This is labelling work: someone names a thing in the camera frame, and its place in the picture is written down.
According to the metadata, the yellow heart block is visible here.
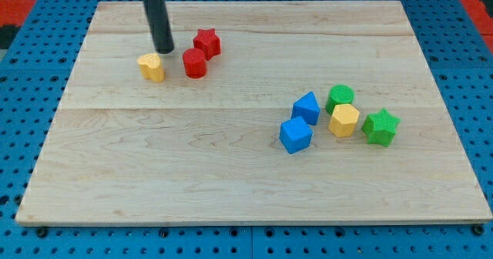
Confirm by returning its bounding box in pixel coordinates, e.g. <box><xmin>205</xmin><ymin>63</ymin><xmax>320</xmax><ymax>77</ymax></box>
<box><xmin>136</xmin><ymin>53</ymin><xmax>165</xmax><ymax>82</ymax></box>

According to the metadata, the light wooden board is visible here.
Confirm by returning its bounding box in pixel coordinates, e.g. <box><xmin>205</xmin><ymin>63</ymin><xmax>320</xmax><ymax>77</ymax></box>
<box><xmin>16</xmin><ymin>1</ymin><xmax>492</xmax><ymax>227</ymax></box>

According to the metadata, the blue cube block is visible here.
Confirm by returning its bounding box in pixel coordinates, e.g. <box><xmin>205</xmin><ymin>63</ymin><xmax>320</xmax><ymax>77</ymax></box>
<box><xmin>279</xmin><ymin>116</ymin><xmax>313</xmax><ymax>154</ymax></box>

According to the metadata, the blue triangular prism block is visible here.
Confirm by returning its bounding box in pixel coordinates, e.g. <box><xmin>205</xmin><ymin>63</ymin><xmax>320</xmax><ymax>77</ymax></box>
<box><xmin>291</xmin><ymin>92</ymin><xmax>320</xmax><ymax>126</ymax></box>

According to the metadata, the red cylinder block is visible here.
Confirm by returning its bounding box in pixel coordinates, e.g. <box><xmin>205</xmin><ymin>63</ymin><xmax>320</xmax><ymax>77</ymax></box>
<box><xmin>182</xmin><ymin>48</ymin><xmax>207</xmax><ymax>79</ymax></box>

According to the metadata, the red star block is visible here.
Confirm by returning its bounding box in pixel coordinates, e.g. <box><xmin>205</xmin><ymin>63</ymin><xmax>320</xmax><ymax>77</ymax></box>
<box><xmin>193</xmin><ymin>29</ymin><xmax>221</xmax><ymax>61</ymax></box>

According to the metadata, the green cylinder block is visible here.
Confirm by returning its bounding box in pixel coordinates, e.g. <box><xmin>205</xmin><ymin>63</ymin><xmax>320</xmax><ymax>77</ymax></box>
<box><xmin>325</xmin><ymin>84</ymin><xmax>355</xmax><ymax>115</ymax></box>

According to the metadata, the yellow hexagon block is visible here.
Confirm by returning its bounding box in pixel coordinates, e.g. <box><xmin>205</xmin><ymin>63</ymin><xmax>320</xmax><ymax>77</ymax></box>
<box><xmin>327</xmin><ymin>104</ymin><xmax>360</xmax><ymax>137</ymax></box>

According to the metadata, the green star block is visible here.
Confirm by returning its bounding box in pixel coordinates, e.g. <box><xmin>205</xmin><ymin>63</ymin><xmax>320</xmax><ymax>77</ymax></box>
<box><xmin>361</xmin><ymin>108</ymin><xmax>401</xmax><ymax>147</ymax></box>

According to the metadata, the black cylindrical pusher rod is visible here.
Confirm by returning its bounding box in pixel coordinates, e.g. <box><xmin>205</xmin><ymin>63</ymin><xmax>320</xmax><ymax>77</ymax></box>
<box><xmin>142</xmin><ymin>0</ymin><xmax>174</xmax><ymax>54</ymax></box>

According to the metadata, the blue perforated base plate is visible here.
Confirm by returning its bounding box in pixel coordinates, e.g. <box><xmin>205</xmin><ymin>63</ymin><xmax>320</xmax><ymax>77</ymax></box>
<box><xmin>1</xmin><ymin>0</ymin><xmax>492</xmax><ymax>258</ymax></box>

